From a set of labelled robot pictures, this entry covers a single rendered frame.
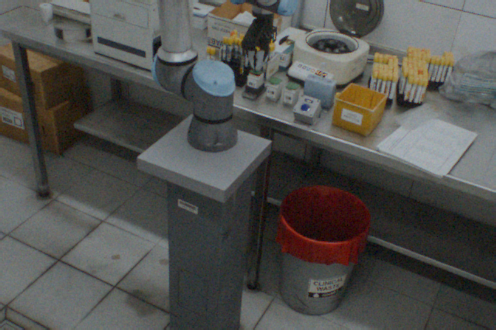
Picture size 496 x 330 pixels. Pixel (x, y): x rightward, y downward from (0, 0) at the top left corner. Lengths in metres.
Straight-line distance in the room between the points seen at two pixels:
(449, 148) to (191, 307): 1.03
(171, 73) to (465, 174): 0.93
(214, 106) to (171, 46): 0.21
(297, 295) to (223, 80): 1.09
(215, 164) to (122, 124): 1.45
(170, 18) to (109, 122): 1.50
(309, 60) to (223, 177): 0.75
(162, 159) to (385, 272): 1.39
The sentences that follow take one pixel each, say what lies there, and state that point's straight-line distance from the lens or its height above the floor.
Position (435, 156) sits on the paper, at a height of 0.89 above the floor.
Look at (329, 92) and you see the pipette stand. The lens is 2.06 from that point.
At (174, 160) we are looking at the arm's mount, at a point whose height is 0.92.
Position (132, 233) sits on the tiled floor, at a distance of 2.85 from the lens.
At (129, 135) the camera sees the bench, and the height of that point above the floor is 0.27.
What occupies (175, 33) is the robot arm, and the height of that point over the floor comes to 1.23.
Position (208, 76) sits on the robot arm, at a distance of 1.67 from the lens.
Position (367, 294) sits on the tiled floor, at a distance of 2.67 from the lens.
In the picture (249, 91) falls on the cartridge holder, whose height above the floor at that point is 0.89.
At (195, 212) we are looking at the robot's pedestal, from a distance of 1.87.
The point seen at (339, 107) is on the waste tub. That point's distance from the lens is 1.97.
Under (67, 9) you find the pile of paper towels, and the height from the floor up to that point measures 0.91.
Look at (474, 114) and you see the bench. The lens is 2.27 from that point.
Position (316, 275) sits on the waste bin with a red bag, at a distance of 2.34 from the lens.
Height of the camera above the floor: 1.92
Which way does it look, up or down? 36 degrees down
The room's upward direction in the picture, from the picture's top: 5 degrees clockwise
